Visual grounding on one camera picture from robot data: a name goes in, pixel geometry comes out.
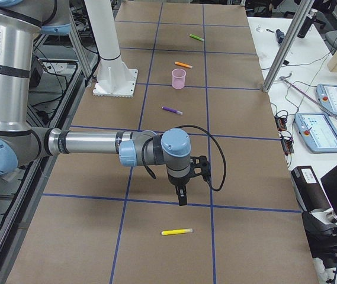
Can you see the aluminium frame post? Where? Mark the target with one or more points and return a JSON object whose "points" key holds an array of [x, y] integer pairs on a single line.
{"points": [[294, 28]]}

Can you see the purple marker pen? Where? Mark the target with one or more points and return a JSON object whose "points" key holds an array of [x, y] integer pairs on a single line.
{"points": [[175, 111]]}

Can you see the orange marker pen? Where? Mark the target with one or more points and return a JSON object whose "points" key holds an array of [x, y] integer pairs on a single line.
{"points": [[183, 65]]}

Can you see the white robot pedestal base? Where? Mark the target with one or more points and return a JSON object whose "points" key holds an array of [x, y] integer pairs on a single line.
{"points": [[114, 78]]}

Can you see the yellow marker pen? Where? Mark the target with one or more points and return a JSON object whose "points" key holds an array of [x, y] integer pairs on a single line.
{"points": [[176, 231]]}

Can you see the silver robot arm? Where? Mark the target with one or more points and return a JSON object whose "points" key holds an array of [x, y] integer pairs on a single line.
{"points": [[21, 143]]}

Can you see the near blue teach pendant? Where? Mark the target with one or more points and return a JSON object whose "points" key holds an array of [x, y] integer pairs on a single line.
{"points": [[317, 132]]}

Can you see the black cardboard box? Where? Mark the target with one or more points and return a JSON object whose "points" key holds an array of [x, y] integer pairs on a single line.
{"points": [[309, 192]]}

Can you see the black water bottle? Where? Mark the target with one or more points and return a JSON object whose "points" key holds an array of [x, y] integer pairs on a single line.
{"points": [[309, 20]]}

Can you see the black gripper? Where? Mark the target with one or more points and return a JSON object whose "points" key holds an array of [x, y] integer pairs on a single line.
{"points": [[177, 180]]}

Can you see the green marker pen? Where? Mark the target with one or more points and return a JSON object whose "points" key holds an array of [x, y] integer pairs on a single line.
{"points": [[196, 37]]}

